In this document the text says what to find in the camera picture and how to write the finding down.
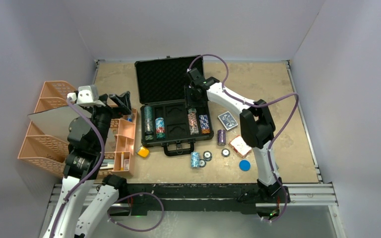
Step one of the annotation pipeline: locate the yellow orange block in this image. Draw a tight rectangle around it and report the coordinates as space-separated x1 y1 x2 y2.
136 146 150 158

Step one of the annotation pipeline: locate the orange plastic file rack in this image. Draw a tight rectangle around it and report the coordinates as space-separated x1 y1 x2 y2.
17 80 119 179

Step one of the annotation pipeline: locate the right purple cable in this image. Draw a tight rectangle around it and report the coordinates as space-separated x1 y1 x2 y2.
188 54 300 224

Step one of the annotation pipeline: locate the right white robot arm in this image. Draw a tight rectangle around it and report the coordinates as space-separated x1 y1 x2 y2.
185 68 289 202

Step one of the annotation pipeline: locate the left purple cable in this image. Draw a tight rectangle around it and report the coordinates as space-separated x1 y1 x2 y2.
41 98 165 238

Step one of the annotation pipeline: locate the red white chip stack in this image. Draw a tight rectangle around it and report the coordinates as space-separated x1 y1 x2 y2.
188 112 199 135

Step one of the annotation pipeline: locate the black poker set case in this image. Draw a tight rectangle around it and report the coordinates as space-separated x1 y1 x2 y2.
134 56 214 157

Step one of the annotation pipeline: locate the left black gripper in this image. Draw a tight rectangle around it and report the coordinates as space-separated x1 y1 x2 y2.
86 91 131 149

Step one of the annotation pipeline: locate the light blue chip stack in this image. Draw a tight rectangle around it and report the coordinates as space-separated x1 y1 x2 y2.
155 117 166 139
190 152 200 168

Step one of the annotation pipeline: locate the dark green chip stack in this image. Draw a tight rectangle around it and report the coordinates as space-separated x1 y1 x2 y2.
144 106 154 140

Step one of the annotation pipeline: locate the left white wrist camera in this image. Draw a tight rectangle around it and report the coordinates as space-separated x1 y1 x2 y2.
67 85 100 107

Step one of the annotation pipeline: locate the blue playing card deck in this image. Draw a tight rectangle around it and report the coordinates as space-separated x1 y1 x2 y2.
218 111 238 131

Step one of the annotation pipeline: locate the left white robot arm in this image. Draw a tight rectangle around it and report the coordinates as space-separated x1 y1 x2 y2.
44 89 131 238

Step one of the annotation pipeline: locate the orange plastic desk organizer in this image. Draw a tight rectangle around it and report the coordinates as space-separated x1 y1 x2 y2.
105 108 137 177

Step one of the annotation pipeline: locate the black white chip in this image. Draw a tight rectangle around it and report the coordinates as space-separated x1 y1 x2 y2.
203 151 212 161
199 160 206 168
221 148 231 157

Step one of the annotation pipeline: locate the red playing card deck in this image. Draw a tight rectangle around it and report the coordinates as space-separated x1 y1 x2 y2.
229 135 252 158

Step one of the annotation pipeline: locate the blue round button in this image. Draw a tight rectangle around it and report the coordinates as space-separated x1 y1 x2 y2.
239 160 251 172

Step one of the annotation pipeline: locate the black base frame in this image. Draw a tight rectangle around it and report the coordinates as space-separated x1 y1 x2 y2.
112 183 291 218

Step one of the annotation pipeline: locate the grey flat board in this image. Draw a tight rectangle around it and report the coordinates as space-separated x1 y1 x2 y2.
28 106 118 152

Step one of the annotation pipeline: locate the purple chip stack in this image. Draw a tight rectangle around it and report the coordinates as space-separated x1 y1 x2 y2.
217 129 226 146

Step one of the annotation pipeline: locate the purple cable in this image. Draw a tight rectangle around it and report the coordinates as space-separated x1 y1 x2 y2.
41 98 165 238
188 54 300 224

